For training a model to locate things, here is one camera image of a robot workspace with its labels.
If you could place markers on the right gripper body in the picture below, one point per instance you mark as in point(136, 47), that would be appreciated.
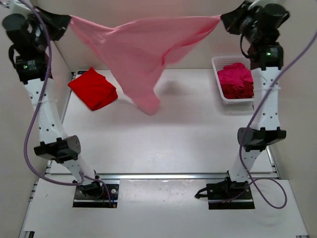
point(247, 23)

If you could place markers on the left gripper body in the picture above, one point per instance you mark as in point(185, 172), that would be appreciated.
point(42, 33)

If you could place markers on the magenta t shirt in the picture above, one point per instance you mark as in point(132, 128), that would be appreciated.
point(235, 74)

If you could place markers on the red t shirt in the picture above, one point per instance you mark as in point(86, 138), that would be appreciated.
point(93, 90)

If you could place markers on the pink t shirt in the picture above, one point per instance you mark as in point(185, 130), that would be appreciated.
point(138, 52)

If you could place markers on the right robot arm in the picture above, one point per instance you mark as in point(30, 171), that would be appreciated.
point(258, 23)

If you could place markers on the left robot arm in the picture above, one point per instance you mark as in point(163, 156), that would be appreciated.
point(34, 71)

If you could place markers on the white plastic basket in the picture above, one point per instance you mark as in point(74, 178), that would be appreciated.
point(218, 63)

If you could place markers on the dark red clothes in basket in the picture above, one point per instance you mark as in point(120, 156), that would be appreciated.
point(238, 92)

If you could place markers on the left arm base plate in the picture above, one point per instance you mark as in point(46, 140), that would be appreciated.
point(98, 199)

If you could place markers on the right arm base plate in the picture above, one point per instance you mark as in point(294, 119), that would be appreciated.
point(233, 199)

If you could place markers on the aluminium table rail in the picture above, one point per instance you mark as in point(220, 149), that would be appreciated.
point(165, 176)

